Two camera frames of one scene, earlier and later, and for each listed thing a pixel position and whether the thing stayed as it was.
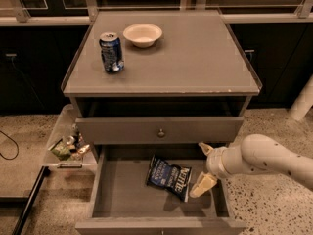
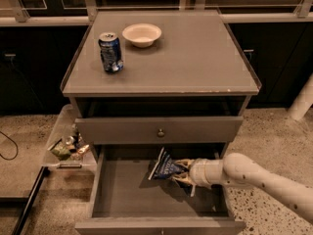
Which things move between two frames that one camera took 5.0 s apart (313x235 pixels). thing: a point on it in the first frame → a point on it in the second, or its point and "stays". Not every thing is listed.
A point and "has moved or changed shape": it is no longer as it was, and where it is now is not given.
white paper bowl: (143, 35) stays
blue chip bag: (172, 177) has moved or changed shape
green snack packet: (62, 150) stays
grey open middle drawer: (123, 204) stays
